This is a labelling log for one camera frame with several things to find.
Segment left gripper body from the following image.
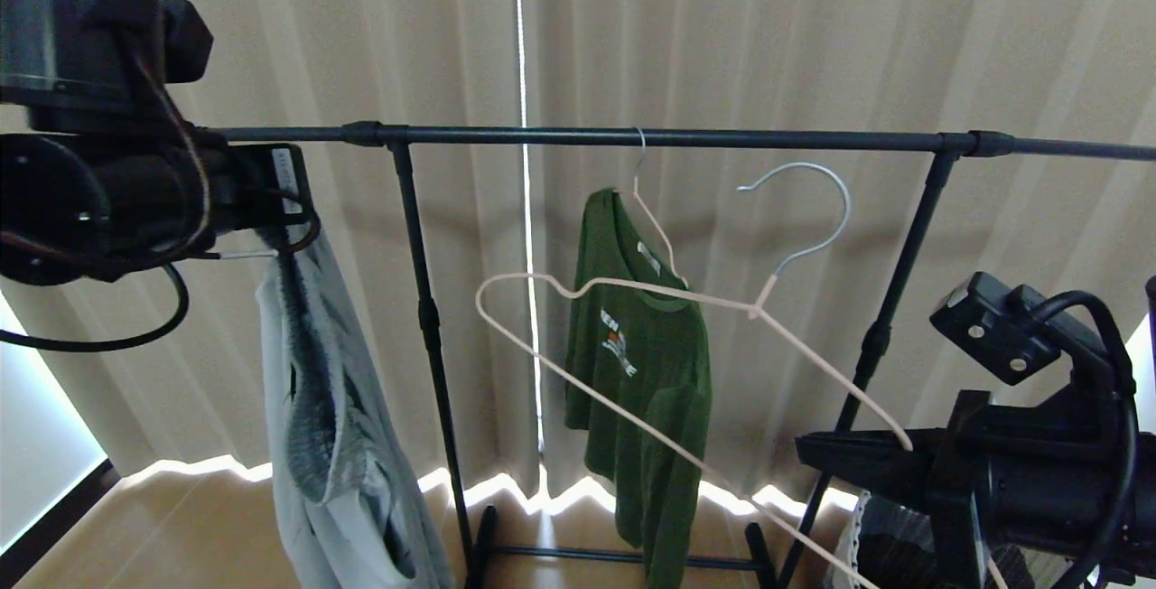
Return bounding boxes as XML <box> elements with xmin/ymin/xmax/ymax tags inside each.
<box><xmin>0</xmin><ymin>132</ymin><xmax>313</xmax><ymax>288</ymax></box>

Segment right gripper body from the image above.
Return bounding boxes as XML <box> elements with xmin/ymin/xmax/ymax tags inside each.
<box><xmin>926</xmin><ymin>388</ymin><xmax>1156</xmax><ymax>589</ymax></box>

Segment pale grey shorts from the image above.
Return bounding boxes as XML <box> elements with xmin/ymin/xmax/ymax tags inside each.
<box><xmin>255</xmin><ymin>224</ymin><xmax>456</xmax><ymax>589</ymax></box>

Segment green shirt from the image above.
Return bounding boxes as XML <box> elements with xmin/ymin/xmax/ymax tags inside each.
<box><xmin>564</xmin><ymin>188</ymin><xmax>714</xmax><ymax>589</ymax></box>

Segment pink clothes hanger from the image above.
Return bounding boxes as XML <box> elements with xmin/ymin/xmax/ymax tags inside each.
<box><xmin>612</xmin><ymin>126</ymin><xmax>690</xmax><ymax>291</ymax></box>
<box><xmin>475</xmin><ymin>161</ymin><xmax>1014</xmax><ymax>589</ymax></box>

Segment white laundry basket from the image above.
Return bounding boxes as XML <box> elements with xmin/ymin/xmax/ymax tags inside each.
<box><xmin>824</xmin><ymin>488</ymin><xmax>1041</xmax><ymax>589</ymax></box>

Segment black clothes rack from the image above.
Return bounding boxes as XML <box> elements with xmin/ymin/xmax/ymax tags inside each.
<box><xmin>194</xmin><ymin>121</ymin><xmax>1156</xmax><ymax>589</ymax></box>

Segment beige curtain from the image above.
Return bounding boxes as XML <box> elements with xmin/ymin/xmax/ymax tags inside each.
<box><xmin>0</xmin><ymin>0</ymin><xmax>1156</xmax><ymax>518</ymax></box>

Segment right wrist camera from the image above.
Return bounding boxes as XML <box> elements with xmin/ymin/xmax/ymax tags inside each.
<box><xmin>929</xmin><ymin>270</ymin><xmax>1116</xmax><ymax>409</ymax></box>

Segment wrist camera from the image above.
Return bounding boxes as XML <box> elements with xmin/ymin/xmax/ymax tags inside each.
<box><xmin>161</xmin><ymin>0</ymin><xmax>216</xmax><ymax>86</ymax></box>
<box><xmin>929</xmin><ymin>270</ymin><xmax>1116</xmax><ymax>409</ymax></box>

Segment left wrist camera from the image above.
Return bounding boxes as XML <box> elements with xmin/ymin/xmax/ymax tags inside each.
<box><xmin>161</xmin><ymin>0</ymin><xmax>216</xmax><ymax>86</ymax></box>

